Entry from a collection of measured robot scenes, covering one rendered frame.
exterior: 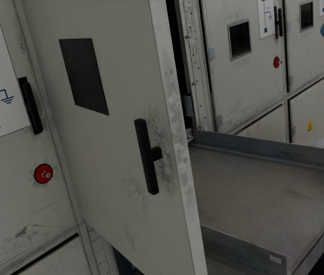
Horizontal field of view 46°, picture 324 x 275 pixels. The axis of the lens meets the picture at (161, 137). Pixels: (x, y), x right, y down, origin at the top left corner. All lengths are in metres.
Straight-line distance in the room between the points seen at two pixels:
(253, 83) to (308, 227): 1.01
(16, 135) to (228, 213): 0.64
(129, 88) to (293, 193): 0.72
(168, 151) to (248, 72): 1.30
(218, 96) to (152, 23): 1.15
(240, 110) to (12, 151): 1.12
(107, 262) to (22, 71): 0.73
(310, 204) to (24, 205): 0.82
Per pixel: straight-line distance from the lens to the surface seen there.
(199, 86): 1.62
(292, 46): 2.28
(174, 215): 0.72
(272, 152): 1.47
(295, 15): 2.32
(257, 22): 1.96
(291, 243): 1.04
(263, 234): 1.07
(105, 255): 1.42
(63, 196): 1.22
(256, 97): 1.97
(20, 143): 1.12
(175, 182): 0.66
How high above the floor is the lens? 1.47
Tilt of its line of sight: 20 degrees down
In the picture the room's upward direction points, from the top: 10 degrees counter-clockwise
